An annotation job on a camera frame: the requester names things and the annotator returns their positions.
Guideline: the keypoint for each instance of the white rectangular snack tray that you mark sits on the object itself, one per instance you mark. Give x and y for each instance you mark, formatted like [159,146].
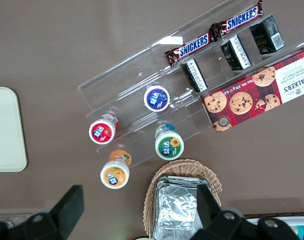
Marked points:
[302,220]

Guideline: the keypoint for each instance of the blue lid gum jar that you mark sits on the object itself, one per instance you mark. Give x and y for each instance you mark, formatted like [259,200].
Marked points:
[156,98]

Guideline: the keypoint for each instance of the clear acrylic tiered stand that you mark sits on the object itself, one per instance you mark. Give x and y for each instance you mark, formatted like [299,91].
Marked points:
[131,75]

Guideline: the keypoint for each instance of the small black snack box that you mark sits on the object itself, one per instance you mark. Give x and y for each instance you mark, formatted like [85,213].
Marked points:
[235,52]
[194,75]
[267,35]

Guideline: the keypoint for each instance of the red Walkers cookie box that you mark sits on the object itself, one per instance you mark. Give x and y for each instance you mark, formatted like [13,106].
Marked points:
[262,92]

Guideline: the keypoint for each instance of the aluminium foil container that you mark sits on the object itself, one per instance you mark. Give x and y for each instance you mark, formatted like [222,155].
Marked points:
[174,207]

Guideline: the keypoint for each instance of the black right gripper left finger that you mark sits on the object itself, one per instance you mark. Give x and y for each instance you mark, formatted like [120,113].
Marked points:
[64,215]

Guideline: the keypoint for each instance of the light woven wicker basket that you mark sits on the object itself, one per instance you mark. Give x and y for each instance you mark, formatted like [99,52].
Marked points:
[181,167]

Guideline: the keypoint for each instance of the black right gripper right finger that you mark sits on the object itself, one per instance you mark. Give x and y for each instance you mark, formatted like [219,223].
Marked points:
[217,222]

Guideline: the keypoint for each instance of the beige plastic serving tray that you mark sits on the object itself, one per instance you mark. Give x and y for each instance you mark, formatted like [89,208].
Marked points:
[6,130]

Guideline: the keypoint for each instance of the red lid gum jar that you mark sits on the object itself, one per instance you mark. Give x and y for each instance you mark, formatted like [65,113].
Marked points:
[101,131]

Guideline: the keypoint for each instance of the orange lid gum jar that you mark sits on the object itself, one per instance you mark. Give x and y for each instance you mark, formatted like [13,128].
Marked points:
[114,175]

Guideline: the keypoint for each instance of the Snickers chocolate bar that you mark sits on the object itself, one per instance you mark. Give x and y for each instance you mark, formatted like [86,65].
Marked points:
[242,17]
[194,45]

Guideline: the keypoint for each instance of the green lid gum jar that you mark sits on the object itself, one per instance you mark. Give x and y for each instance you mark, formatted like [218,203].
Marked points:
[169,146]

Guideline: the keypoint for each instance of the rice cracker snack pack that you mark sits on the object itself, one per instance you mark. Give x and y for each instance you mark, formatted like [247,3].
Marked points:
[299,233]

